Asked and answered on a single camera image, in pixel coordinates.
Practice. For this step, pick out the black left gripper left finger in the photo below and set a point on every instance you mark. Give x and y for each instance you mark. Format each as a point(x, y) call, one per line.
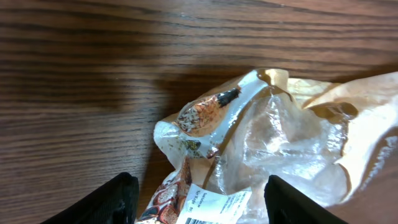
point(115, 202)

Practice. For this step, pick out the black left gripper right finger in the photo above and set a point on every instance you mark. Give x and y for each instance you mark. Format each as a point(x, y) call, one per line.
point(287, 205)

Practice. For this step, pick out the brown nut pouch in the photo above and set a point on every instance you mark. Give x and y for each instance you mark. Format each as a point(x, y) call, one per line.
point(328, 140)

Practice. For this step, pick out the white labelled packet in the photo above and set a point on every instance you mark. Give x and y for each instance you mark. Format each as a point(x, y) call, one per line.
point(193, 140)

